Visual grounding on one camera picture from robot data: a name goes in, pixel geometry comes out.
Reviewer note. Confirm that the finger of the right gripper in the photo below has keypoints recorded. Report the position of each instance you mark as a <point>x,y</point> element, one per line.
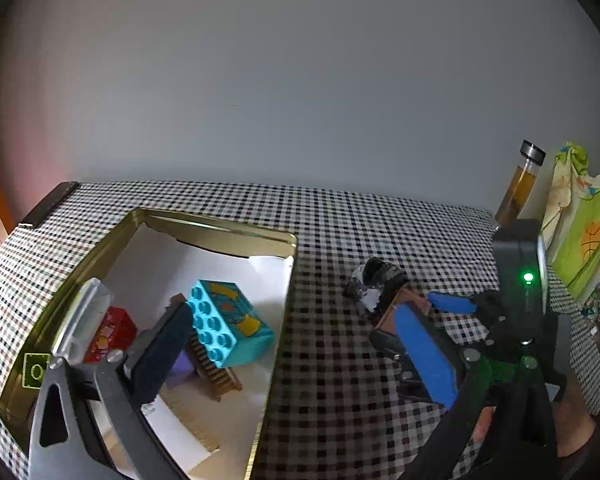
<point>452,304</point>
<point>410,385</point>

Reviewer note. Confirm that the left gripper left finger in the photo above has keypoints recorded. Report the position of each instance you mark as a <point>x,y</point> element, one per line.
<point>126,384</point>

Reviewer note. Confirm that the black smartphone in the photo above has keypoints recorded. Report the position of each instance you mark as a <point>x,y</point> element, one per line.
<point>38,214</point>

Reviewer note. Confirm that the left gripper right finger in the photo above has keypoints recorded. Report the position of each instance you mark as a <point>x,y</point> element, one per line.
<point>454,377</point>

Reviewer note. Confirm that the red small box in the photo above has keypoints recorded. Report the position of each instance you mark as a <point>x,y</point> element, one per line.
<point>117,331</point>

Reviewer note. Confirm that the gold metal tin box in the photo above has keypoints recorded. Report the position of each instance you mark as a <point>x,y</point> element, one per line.
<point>152,255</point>

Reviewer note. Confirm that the right hand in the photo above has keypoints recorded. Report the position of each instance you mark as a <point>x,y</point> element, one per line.
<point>574,425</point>

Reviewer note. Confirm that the green patterned cloth bag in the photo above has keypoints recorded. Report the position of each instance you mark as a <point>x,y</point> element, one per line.
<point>571,223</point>

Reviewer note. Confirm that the glass tea bottle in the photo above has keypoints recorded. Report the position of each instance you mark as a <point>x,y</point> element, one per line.
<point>521,184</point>

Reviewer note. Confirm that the black grey fuzzy object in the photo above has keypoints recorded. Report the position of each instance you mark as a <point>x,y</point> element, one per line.
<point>373,285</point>

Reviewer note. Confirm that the clear plastic case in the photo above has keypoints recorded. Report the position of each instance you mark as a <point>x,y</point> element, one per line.
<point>85,313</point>

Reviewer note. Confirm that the blue toy building block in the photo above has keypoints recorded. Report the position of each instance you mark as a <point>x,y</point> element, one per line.
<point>227,324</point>

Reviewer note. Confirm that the brown rectangular tin box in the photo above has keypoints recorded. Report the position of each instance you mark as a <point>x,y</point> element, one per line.
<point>387,322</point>

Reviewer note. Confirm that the brown wooden comb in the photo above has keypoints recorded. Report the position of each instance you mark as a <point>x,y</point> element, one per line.
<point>214,381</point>

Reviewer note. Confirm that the black camera box green light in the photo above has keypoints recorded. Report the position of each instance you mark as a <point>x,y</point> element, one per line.
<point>519,254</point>

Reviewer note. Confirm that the purple small block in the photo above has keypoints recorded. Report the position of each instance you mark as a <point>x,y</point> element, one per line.
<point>181,371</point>

